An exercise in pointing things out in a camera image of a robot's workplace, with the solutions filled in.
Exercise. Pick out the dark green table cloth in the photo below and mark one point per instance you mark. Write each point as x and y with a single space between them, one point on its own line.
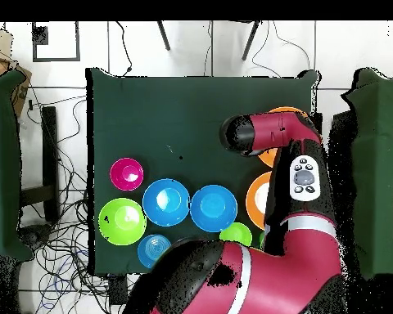
183 114

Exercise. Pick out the small pink plastic bowl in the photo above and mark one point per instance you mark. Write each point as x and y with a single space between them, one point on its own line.
126 173

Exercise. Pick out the black floor stand bar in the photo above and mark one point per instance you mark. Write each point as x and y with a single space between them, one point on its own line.
49 147

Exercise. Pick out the small green plastic bowl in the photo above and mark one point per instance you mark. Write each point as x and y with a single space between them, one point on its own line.
235 233

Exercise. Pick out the large green plastic bowl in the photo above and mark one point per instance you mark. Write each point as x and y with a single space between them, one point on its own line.
122 230

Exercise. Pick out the large orange plastic bowl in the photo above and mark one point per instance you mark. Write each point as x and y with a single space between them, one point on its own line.
268 158
252 202

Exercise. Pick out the blue plastic bowl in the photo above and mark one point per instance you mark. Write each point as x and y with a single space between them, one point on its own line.
166 214
213 208

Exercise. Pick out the black power strip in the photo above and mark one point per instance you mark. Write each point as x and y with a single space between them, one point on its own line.
116 291

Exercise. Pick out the green cloth covered table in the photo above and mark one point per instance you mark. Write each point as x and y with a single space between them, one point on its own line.
380 163
3 163

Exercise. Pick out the black square frame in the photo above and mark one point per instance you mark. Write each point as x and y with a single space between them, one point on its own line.
39 36

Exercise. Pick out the black tripod leg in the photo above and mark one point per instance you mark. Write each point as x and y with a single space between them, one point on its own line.
250 41
163 36

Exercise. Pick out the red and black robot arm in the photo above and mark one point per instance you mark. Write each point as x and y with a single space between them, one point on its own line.
281 261

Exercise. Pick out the small translucent blue bowl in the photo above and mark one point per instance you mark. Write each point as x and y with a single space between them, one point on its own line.
150 250

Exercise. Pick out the black box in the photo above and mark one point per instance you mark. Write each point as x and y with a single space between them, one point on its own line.
342 144

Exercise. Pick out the black stand base with knob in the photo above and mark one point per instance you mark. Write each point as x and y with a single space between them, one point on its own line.
36 236

